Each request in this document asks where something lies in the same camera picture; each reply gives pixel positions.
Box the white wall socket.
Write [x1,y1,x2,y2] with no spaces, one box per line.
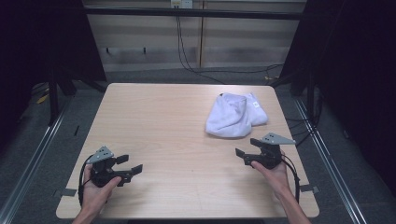
[170,0,194,9]

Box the bundle of black cables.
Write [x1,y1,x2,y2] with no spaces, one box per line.
[286,115,323,147]

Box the black metal stand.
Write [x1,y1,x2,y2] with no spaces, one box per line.
[46,69,78,127]
[290,69,320,123]

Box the person's right hand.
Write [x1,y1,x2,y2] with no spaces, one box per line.
[250,152,292,200]

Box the black horizontal frame bar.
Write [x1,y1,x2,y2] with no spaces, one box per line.
[83,7,308,21]

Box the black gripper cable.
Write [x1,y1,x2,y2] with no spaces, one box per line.
[78,153,95,208]
[279,154,302,204]

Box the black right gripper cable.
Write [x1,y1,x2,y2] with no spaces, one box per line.
[279,154,302,204]

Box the metal floor rail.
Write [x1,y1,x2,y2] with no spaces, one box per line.
[293,97,369,224]
[0,96,73,224]

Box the yellow object on floor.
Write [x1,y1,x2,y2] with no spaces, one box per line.
[35,93,50,105]

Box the person's left hand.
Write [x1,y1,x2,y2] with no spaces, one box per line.
[81,164,122,213]

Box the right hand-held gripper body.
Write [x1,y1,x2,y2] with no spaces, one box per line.
[251,133,297,171]

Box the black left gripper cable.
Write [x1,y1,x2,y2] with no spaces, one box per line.
[78,153,95,208]

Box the grey tape strip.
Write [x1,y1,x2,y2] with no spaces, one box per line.
[300,184,320,194]
[53,188,78,198]

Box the white patterned towel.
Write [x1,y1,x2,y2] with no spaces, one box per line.
[205,91,269,139]

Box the black hanging power cable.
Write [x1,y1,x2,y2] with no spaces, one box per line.
[176,7,226,85]

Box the dark curtain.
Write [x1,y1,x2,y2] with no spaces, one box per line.
[0,0,107,153]
[278,0,396,195]

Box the black floor cable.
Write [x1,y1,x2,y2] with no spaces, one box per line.
[192,63,285,77]

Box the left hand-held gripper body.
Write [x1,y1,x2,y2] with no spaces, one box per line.
[86,145,125,189]

